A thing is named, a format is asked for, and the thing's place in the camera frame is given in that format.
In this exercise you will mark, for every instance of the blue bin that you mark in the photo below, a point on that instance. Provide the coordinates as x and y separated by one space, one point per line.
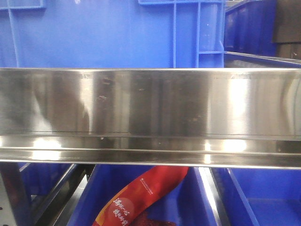
260 197
40 178
248 40
186 205

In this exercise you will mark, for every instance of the blue bin upper right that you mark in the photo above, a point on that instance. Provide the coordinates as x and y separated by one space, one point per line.
248 40

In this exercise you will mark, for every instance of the blue bin lower middle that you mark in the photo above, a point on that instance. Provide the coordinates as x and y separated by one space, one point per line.
186 205

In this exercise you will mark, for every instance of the blue bin lower left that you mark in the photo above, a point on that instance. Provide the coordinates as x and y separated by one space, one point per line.
40 178

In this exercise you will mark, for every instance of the red snack bag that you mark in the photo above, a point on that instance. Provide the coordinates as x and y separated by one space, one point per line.
124 207

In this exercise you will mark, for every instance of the large blue bin upper shelf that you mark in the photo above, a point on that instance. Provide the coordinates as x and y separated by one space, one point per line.
112 33

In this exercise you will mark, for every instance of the steel shelf upright post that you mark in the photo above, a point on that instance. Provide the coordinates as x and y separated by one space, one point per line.
14 204

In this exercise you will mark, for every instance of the stainless steel shelf rail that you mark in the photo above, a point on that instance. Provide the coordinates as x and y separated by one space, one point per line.
228 117

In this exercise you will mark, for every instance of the blue bin lower right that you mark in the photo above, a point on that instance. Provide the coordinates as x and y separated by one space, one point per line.
260 197

